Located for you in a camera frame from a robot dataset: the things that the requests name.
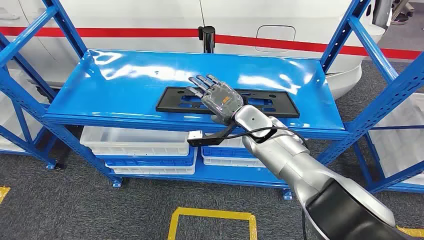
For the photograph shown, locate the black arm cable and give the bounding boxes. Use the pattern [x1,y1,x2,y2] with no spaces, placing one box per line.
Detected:
[228,126,310,150]

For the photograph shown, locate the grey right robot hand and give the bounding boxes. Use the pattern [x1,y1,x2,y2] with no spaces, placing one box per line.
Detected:
[186,74,245,126]

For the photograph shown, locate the white car body red stripe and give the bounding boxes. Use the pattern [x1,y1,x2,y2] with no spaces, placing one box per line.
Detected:
[0,0,424,100]

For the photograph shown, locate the black round post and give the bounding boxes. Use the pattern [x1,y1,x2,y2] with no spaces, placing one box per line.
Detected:
[198,25,216,54]

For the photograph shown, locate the yellow floor tape strip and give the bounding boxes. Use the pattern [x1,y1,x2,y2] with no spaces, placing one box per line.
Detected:
[396,225,424,238]
[0,186,11,205]

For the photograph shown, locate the yellow floor tape square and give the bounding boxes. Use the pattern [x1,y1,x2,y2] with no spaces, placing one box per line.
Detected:
[167,206,259,240]

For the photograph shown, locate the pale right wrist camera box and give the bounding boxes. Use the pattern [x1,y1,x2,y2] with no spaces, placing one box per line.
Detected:
[187,130,204,143]

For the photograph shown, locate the long black plastic part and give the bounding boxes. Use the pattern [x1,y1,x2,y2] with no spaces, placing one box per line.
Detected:
[155,86,301,119]

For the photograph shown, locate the blue plastic bin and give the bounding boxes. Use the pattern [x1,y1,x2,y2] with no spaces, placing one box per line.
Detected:
[201,146,258,159]
[96,147,199,168]

